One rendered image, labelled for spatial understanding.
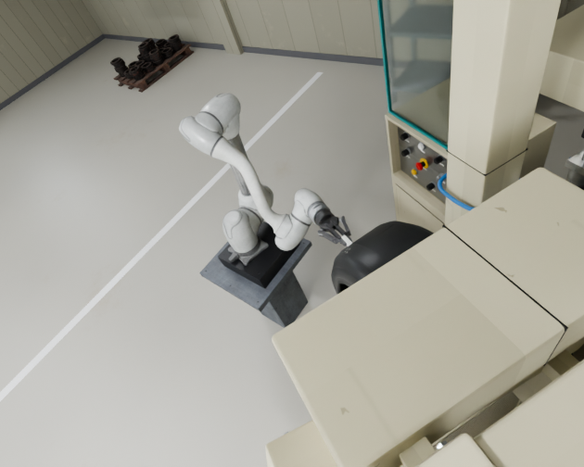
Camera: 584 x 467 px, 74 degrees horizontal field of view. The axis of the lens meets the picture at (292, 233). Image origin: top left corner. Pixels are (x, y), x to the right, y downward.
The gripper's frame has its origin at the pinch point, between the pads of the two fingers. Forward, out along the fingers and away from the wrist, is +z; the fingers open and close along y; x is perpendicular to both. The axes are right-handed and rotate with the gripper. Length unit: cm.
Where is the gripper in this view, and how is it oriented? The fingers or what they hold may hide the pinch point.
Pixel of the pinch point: (348, 243)
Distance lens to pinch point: 146.0
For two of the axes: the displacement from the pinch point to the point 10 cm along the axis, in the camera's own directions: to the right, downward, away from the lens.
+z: 4.1, 5.1, -7.6
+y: 8.5, -5.1, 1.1
